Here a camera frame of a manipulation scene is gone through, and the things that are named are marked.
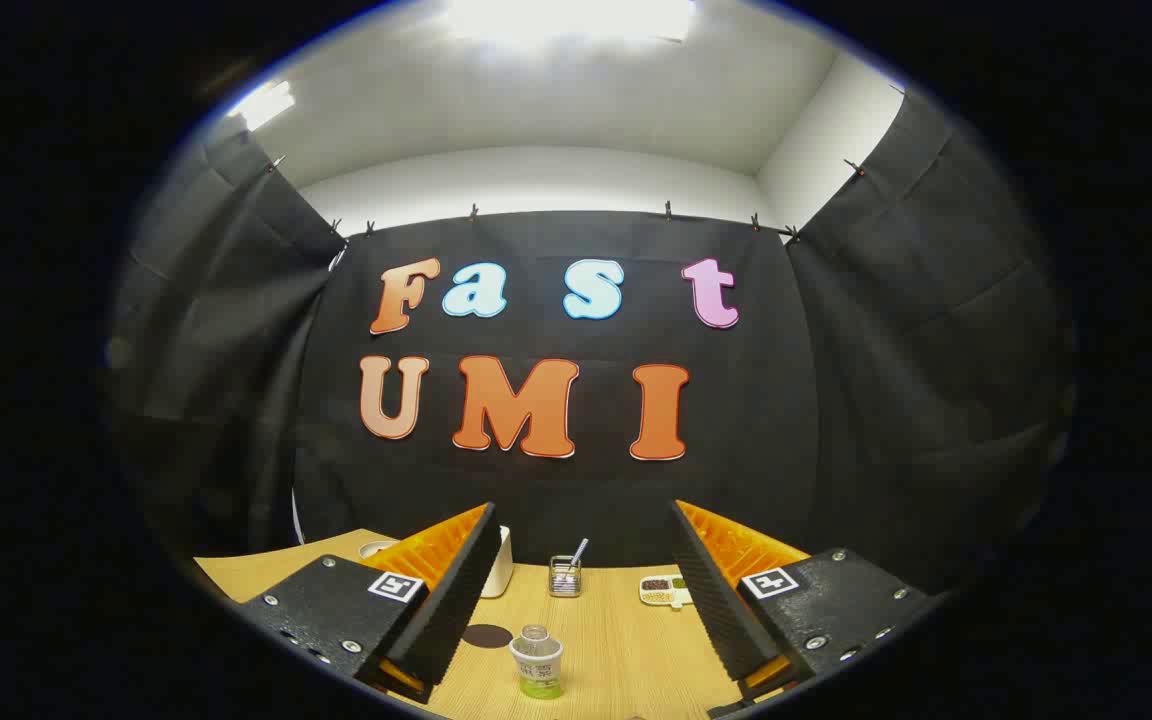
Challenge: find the wooden table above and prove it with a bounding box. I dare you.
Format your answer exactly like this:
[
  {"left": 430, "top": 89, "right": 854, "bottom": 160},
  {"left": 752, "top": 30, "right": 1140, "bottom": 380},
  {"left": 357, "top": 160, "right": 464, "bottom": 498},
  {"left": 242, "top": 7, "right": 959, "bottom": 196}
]
[{"left": 194, "top": 529, "right": 807, "bottom": 720}]

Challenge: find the small ceiling light panel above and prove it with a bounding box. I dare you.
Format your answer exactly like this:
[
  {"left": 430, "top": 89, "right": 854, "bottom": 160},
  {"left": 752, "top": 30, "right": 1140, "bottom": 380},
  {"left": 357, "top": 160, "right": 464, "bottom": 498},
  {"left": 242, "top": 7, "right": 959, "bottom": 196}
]
[{"left": 231, "top": 80, "right": 297, "bottom": 131}]

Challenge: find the large ceiling light panel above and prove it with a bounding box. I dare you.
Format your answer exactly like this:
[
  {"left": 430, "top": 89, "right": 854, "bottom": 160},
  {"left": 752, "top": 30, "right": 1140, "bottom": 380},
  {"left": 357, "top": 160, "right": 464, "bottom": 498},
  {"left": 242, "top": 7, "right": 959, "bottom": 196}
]
[{"left": 446, "top": 0, "right": 697, "bottom": 46}]

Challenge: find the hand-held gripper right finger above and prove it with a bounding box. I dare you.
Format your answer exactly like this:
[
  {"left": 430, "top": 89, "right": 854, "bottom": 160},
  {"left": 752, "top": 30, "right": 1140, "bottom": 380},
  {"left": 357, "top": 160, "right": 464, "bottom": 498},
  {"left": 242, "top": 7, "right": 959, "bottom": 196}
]
[{"left": 672, "top": 500, "right": 942, "bottom": 719}]

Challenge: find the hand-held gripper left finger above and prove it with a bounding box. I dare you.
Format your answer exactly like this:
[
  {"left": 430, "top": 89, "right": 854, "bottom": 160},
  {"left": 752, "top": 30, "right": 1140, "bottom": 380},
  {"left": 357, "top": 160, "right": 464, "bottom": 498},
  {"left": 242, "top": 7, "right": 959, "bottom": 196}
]
[{"left": 236, "top": 503, "right": 503, "bottom": 701}]

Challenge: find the white toaster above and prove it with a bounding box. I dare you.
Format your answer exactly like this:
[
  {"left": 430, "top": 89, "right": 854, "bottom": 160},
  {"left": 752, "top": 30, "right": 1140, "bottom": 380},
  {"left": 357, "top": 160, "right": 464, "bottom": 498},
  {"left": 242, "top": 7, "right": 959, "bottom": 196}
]
[{"left": 481, "top": 525, "right": 514, "bottom": 599}]

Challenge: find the clear juice bottle white label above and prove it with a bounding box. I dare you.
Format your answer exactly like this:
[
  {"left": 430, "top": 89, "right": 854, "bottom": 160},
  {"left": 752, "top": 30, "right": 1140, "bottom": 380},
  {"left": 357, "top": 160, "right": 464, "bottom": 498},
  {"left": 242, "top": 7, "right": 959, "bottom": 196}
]
[{"left": 509, "top": 625, "right": 565, "bottom": 699}]

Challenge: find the white sectioned condiment dish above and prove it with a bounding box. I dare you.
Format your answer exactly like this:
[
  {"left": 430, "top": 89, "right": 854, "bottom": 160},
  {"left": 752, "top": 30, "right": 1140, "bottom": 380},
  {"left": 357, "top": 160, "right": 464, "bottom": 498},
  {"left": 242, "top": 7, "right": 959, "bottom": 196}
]
[{"left": 639, "top": 575, "right": 694, "bottom": 609}]

